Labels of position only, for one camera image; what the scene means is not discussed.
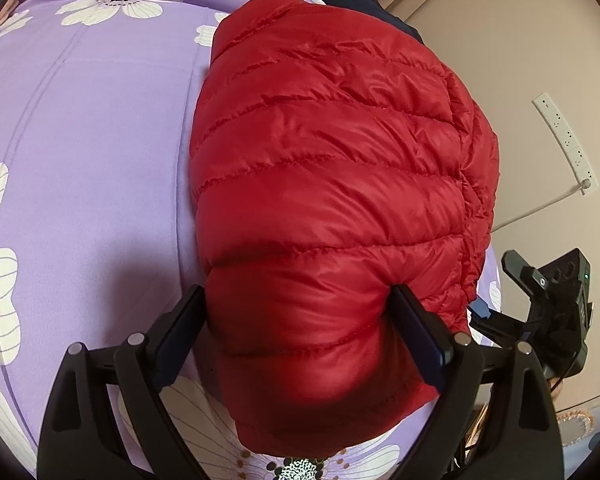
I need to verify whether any red quilted down jacket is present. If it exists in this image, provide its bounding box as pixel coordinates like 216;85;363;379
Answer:
187;0;501;458

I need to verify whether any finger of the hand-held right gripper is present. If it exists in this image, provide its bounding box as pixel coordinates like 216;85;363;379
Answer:
467;297;532;351
501;251;547;307

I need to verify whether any white power strip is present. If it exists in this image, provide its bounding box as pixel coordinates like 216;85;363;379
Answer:
532;92;597;196

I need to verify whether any purple floral bed sheet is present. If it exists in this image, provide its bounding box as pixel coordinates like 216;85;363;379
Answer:
0;0;506;480

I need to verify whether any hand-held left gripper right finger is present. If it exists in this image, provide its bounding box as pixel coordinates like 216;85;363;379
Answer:
377;285;565;480

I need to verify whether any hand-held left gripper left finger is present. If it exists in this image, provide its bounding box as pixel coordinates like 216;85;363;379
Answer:
36;284;208;480

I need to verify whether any white power strip cable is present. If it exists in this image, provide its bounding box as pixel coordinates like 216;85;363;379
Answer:
490;180;588;233

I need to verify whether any pale floral cloth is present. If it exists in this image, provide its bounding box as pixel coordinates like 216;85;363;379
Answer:
555;390;600;476

